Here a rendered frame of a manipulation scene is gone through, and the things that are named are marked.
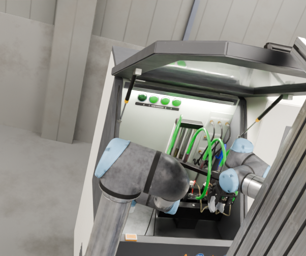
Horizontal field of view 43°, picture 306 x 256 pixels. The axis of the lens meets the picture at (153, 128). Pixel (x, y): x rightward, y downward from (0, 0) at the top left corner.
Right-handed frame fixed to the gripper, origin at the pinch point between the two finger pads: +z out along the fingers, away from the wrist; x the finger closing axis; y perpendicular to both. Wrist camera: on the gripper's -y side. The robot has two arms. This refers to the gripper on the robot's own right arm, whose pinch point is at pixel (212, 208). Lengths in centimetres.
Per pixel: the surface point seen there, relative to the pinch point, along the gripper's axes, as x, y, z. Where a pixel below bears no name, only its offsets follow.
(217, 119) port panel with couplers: 16, -56, -12
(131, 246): -27.9, -2.7, 27.9
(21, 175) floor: -86, -153, 120
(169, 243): -11.2, -2.8, 25.3
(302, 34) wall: 130, -187, -34
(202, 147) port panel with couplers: 14, -56, 7
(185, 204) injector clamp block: 1.0, -25.7, 22.3
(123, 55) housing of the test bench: -37, -76, -30
